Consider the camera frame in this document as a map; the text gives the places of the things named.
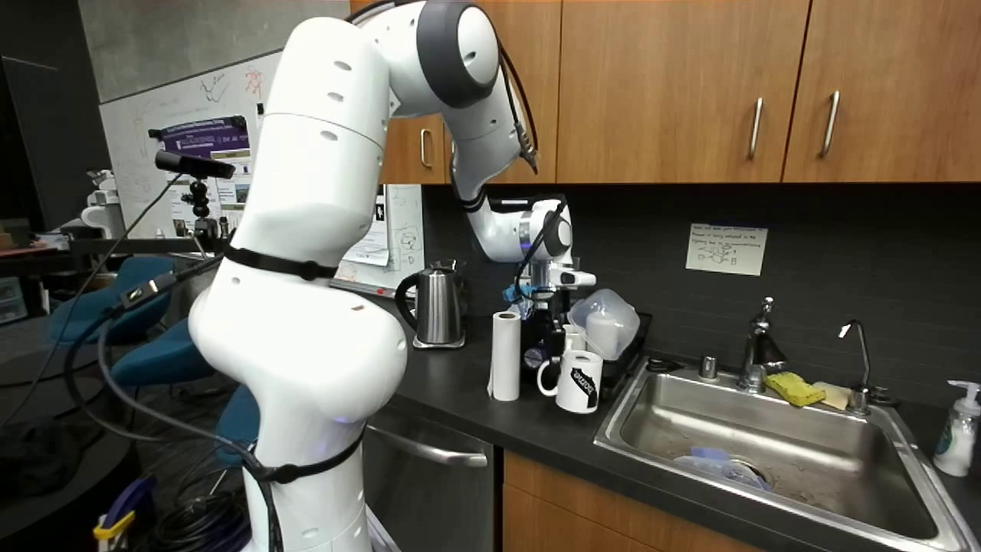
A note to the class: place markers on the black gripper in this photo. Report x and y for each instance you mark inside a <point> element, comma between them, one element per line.
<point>544,310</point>

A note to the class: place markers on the white paper towel roll front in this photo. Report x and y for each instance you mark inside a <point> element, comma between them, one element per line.
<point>505,377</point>

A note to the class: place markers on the white mug black print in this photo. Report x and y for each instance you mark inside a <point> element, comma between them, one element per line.
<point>570,383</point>

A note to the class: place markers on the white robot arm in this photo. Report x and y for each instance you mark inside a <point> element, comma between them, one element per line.
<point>314,357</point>

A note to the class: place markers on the black dish drying basket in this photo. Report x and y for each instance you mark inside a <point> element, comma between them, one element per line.
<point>573,339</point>

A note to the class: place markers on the clear plastic container lid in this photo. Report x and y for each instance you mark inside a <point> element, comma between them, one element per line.
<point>608,323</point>

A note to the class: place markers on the stainless steel electric kettle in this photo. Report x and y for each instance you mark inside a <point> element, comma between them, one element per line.
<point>429,301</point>

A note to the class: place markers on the stainless dishwasher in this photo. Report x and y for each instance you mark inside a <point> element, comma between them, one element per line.
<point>426,486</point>

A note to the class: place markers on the chrome kitchen faucet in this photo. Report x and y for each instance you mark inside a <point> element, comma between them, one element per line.
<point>761,351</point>

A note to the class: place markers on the yellow sponge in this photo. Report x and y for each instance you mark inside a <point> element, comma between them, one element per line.
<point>795,391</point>

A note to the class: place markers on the small chrome side faucet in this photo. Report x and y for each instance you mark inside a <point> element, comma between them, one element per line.
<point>853,329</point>

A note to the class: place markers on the stainless steel sink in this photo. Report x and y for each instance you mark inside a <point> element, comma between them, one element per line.
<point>855,473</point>

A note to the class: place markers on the blue office chair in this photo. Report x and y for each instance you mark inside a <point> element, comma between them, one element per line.
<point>155,351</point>

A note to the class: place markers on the white soap dispenser bottle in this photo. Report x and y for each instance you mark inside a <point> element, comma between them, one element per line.
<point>959,441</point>

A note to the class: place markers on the white paper wall notice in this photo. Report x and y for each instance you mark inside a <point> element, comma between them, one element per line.
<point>727,251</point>

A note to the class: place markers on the black tripod camera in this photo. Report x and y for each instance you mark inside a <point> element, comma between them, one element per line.
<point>197,151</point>

